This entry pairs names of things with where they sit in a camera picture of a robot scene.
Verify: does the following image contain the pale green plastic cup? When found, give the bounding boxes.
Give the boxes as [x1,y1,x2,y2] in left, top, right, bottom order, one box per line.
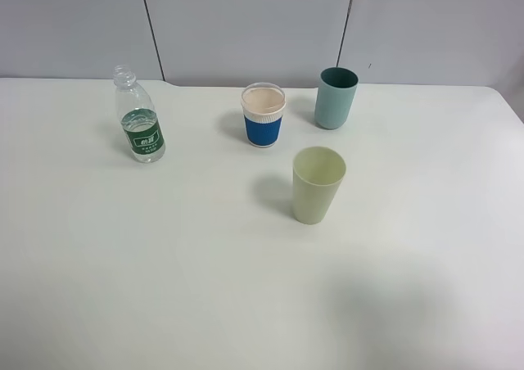
[292,146,346,225]

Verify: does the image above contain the clear bottle green label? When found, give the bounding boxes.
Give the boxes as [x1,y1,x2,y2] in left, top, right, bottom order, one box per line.
[113,65,165,164]

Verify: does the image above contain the blue sleeved paper cup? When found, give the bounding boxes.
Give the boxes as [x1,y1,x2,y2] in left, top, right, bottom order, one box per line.
[241,83,287,148]

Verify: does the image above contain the teal plastic cup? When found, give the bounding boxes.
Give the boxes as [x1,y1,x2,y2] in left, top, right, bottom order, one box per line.
[314,67,359,130]

